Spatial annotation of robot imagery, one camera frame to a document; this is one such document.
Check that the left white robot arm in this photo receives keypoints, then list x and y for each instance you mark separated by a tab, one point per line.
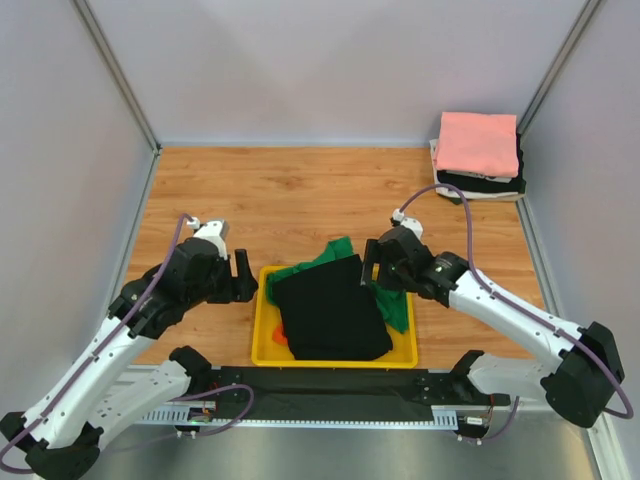
63	435

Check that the aluminium frame rail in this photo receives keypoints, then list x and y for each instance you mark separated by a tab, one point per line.
228	401

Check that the green t shirt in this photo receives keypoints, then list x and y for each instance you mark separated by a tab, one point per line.
392	305

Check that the pink folded t shirt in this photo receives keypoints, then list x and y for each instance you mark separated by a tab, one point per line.
478	143

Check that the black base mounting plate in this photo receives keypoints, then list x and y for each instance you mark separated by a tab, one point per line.
368	395

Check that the orange t shirt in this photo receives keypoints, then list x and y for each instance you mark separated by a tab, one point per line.
278	335

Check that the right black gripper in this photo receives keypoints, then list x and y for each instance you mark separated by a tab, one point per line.
373	256

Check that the black t shirt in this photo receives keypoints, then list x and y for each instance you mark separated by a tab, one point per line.
328	315

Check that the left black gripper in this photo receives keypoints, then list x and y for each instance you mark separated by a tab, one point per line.
239	287

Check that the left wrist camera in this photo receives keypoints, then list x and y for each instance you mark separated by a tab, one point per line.
214	231

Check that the stack of folded shirts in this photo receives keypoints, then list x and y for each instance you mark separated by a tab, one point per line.
479	187

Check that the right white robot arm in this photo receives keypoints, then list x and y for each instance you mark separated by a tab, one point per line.
576	370

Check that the yellow plastic tray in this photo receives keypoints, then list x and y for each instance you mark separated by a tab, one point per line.
266	352

